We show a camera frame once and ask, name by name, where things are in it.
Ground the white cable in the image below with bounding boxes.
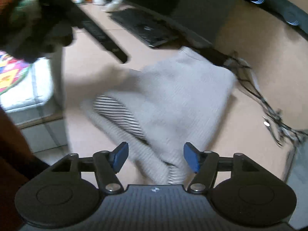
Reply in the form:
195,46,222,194
249,69,260,90

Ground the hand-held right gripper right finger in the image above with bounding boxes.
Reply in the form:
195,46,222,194
183,142,258,194

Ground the striped grey white garment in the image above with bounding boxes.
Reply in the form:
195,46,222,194
80,46,238,186

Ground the white plastic object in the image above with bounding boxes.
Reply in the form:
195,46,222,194
105,0,125,12

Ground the black curved device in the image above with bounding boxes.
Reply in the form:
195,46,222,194
240,0,308,40

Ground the white quilted pad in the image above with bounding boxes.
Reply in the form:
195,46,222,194
0,57,53,113

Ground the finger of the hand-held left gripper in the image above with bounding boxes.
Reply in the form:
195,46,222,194
69,7,128,64

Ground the black cable tangle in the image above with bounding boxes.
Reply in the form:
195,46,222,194
224,50,306,148

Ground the colourful patchwork mat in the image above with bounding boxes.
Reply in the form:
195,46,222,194
0,50,32,96

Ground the black keyboard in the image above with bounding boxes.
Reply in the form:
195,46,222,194
109,8,180,49

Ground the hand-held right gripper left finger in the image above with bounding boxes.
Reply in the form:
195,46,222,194
52,141,129,194

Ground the black computer monitor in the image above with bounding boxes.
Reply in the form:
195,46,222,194
123,0,246,63

